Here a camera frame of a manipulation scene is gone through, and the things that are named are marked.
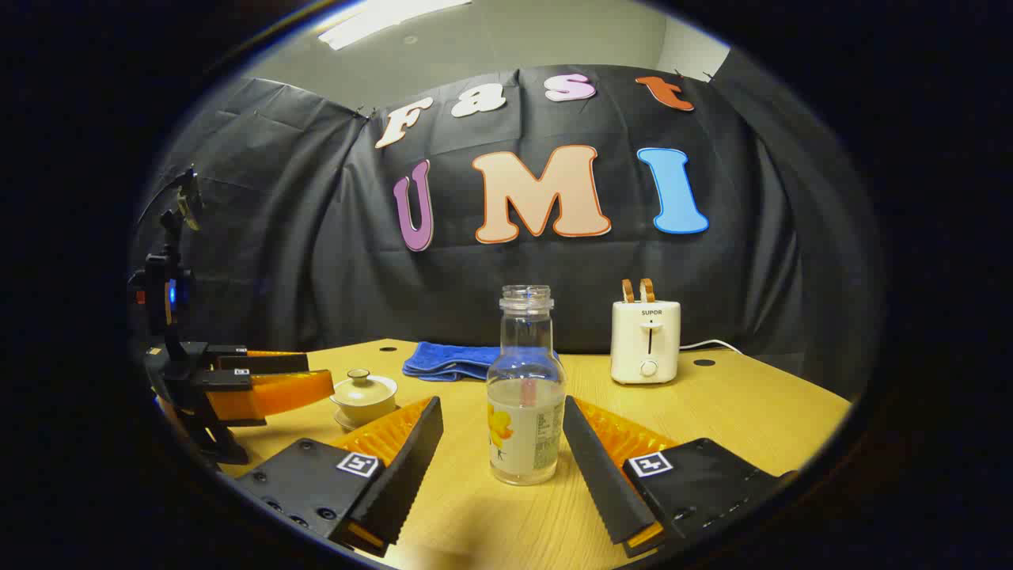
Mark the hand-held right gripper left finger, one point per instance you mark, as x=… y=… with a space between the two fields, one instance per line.
x=407 y=475

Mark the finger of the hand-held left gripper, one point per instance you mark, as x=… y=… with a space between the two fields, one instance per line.
x=269 y=394
x=269 y=362

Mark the clear glass water bottle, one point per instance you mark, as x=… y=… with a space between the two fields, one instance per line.
x=526 y=443

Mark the white toaster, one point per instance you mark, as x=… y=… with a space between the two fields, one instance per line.
x=645 y=340

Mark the blue folded towel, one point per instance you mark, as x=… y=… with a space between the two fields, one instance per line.
x=443 y=360

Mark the toast bread slice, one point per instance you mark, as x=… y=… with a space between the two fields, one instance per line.
x=627 y=291
x=647 y=290

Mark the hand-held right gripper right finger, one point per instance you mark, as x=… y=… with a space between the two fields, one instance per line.
x=601 y=483

